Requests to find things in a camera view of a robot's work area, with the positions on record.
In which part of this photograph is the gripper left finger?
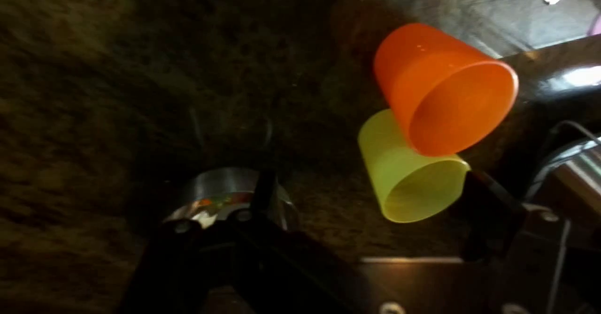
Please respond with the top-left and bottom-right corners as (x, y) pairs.
(116, 169), (377, 314)

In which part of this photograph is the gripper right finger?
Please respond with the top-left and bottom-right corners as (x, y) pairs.
(449, 169), (601, 314)

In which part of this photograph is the yellow-green plastic cup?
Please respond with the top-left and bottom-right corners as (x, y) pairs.
(357, 108), (471, 224)

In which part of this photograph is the orange plastic cup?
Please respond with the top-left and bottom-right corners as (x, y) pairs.
(373, 22), (520, 158)

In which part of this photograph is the round metal tin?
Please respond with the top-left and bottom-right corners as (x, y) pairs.
(163, 166), (297, 231)

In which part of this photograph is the metal pot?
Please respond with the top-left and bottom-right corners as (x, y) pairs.
(524, 119), (601, 211)

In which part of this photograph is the steel sink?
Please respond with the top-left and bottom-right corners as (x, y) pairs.
(408, 0), (601, 60)

